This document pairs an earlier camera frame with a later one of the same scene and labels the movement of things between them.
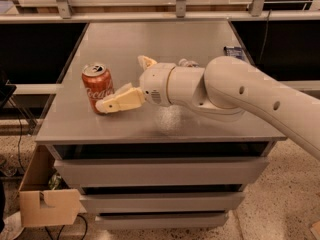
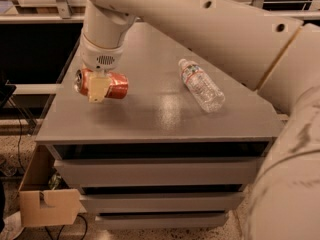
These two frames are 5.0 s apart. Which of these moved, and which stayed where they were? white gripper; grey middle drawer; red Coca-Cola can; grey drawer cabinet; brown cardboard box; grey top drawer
Moved: red Coca-Cola can; white gripper
Stayed: grey drawer cabinet; grey middle drawer; brown cardboard box; grey top drawer
